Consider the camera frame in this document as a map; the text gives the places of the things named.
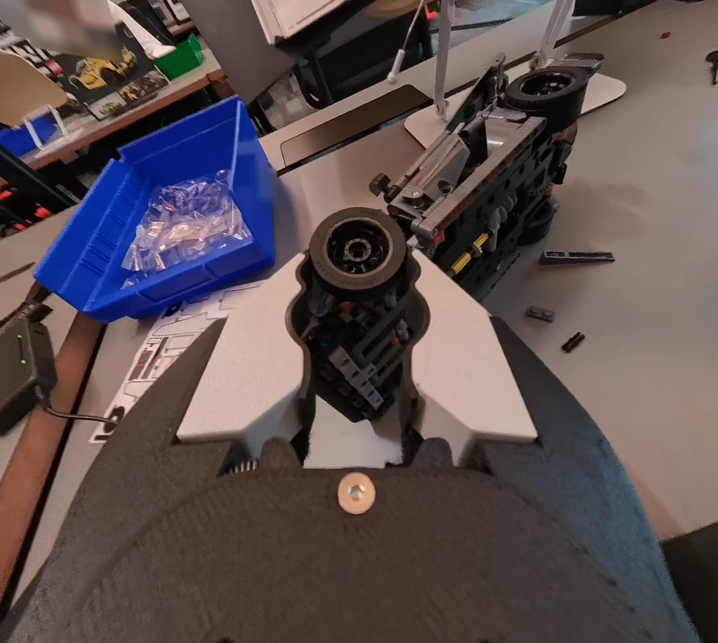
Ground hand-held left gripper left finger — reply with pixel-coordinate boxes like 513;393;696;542
175;252;316;456

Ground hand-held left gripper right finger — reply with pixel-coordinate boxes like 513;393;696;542
399;249;539;465

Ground black lego wheel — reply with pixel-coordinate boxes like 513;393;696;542
309;207;409;303

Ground partly built lego car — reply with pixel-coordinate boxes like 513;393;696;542
300;53;605;424

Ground long dark grey lego plate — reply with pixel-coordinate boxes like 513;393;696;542
540;249;616;266

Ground lego box with yellow vehicle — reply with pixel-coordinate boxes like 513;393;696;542
56;46;169;119

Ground white sticker sheet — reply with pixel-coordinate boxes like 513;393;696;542
90;279;264;444

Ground clear plastic bags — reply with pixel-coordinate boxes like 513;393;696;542
120;169;253;276

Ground black power adapter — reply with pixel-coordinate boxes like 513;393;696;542
0;318;57;433

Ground long wooden table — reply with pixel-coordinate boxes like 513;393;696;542
0;51;225;173

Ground white book stand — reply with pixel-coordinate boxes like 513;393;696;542
367;0;626;147

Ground green plastic bin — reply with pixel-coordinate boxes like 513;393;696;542
154;34;205;80

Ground small blue plastic bin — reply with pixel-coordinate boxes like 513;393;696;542
0;119;57;156

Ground tan board on white stand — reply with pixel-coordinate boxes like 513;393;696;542
0;51;74;150

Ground black charger cable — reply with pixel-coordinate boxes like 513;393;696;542
34;396;121;428

